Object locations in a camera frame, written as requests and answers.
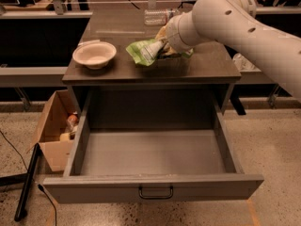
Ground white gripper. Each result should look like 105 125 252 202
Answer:
155 12 210 57

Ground green rice chip bag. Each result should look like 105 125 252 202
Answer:
126 39 194 67

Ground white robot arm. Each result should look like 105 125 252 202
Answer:
165 0 301 101

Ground grey cabinet counter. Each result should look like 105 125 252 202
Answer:
63 9 241 107

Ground grey open top drawer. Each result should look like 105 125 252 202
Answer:
43 89 263 203

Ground clear plastic water bottle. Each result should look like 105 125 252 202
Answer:
144 8 180 26

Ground white paper bowl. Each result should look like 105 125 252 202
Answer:
72 41 117 70

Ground left clear sanitizer bottle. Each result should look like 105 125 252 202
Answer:
232 53 246 71

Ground clear sanitizer bottle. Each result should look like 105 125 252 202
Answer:
245 60 256 71
232 53 246 71

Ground right clear sanitizer bottle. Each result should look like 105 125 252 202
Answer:
245 60 256 71

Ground items inside cardboard box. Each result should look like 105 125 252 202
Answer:
59 114 79 141

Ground brown cardboard box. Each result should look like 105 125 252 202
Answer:
32 90 78 171

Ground black flat bar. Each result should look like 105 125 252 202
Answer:
14 143 40 222

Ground black drawer handle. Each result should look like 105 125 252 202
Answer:
138 186 174 200

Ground black floor cable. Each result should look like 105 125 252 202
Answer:
0 128 58 226

